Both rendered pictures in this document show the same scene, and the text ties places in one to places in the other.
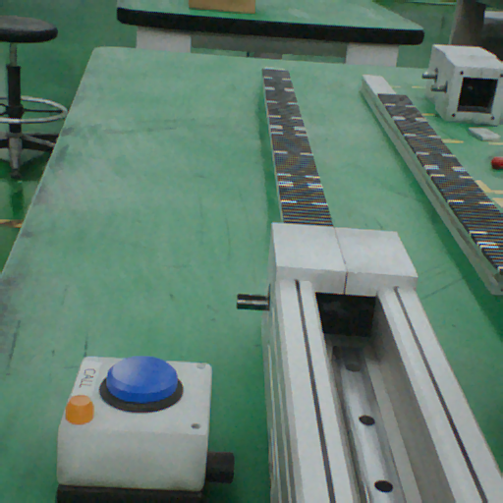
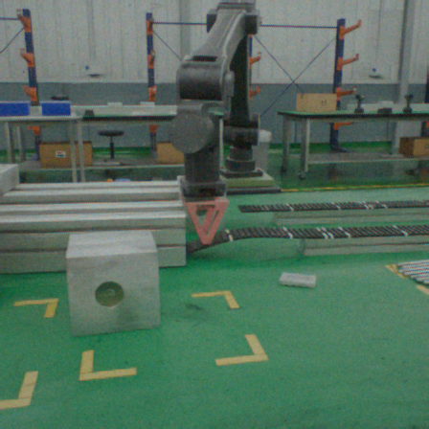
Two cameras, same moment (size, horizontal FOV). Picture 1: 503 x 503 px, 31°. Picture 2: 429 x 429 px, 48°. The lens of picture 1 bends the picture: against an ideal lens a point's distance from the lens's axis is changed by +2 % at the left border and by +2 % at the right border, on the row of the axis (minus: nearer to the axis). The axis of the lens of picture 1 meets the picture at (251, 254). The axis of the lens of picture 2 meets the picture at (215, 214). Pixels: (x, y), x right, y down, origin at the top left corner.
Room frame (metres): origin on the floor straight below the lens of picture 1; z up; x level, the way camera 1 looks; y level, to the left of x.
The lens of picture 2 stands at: (0.58, -1.02, 1.05)
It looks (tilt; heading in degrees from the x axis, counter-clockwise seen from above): 15 degrees down; 86
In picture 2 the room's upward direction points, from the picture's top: straight up
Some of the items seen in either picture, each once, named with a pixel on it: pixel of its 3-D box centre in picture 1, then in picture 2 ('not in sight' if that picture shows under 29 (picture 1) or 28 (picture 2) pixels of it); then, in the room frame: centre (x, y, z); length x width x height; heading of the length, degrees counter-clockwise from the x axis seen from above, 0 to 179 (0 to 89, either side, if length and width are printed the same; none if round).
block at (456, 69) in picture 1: (464, 89); not in sight; (1.57, -0.34, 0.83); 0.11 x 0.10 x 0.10; 90
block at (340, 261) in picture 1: (316, 304); (200, 201); (0.62, -0.05, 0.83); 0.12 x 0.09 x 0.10; 93
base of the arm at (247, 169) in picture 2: not in sight; (240, 161); (0.75, 0.40, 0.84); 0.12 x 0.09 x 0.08; 16
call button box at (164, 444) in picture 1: (153, 434); not in sight; (0.45, 0.05, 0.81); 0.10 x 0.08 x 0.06; 93
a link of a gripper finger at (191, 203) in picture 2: not in sight; (204, 214); (0.62, -0.27, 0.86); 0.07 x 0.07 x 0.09; 5
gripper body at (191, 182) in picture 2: not in sight; (202, 168); (0.61, -0.25, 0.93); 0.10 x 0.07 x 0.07; 95
